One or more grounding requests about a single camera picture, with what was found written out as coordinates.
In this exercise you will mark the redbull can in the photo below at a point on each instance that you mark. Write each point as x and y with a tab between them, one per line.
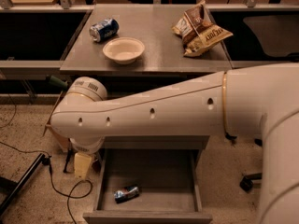
126	193

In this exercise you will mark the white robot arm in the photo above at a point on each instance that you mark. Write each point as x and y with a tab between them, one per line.
260	100

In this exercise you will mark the grey middle drawer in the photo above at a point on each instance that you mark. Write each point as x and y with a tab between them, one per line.
156	142

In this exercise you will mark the grey drawer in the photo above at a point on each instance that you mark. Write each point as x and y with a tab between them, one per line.
156	142
168	188

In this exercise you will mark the grey bottom drawer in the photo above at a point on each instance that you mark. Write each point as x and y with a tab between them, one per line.
168	188

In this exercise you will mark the grey drawer cabinet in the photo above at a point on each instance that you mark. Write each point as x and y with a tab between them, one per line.
146	41

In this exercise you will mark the blue pepsi can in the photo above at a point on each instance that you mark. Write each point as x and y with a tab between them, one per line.
103	30

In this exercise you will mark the black tripod stick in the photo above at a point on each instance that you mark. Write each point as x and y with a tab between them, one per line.
67	160

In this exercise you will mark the wooden box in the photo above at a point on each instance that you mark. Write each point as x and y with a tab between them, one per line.
62	142

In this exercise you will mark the black stand leg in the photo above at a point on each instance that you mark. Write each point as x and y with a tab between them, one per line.
11	188

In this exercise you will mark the white bowl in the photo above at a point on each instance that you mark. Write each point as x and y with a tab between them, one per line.
123	50

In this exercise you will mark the black office chair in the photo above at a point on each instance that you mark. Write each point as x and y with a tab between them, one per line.
247	181

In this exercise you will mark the brown chip bag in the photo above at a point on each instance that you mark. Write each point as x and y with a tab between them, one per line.
192	24

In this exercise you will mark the yellow chip bag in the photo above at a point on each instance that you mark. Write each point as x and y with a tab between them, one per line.
206	40

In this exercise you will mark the green handled tool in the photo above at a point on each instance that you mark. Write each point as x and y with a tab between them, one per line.
55	81

